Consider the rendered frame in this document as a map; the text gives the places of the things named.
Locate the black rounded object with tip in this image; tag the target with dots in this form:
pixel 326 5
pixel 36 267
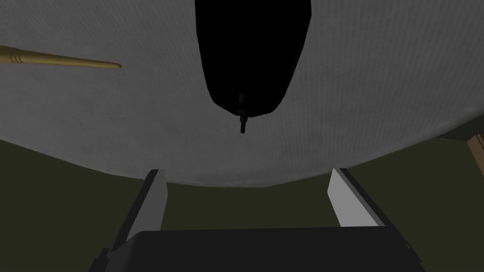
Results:
pixel 251 53

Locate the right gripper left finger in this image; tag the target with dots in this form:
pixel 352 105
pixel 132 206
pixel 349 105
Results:
pixel 149 206

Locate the golden tapered stick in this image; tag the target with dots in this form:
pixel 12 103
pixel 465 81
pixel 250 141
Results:
pixel 56 59

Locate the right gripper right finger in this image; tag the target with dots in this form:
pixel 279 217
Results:
pixel 351 206

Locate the grey round table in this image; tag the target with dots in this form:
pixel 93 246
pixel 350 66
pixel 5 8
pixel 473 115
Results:
pixel 378 94

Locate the brown wooden furniture piece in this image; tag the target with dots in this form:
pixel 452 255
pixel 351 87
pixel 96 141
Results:
pixel 477 151

